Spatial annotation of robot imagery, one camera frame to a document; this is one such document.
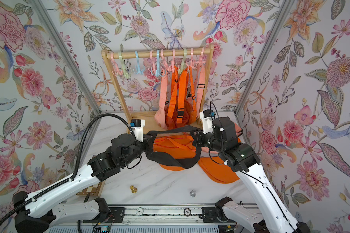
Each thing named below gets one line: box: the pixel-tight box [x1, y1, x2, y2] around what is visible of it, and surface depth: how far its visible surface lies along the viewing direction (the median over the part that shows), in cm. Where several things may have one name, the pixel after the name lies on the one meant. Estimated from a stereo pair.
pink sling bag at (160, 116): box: [154, 70, 169, 130], surface depth 90 cm
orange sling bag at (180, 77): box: [167, 65, 198, 124], surface depth 86 cm
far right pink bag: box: [194, 61, 206, 117], surface depth 88 cm
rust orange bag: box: [164, 99, 197, 130], surface depth 92 cm
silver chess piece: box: [189, 189, 196, 198], surface depth 81 cm
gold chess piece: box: [129, 184, 138, 194], surface depth 82 cm
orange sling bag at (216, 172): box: [198, 156, 241, 184], surface depth 86 cm
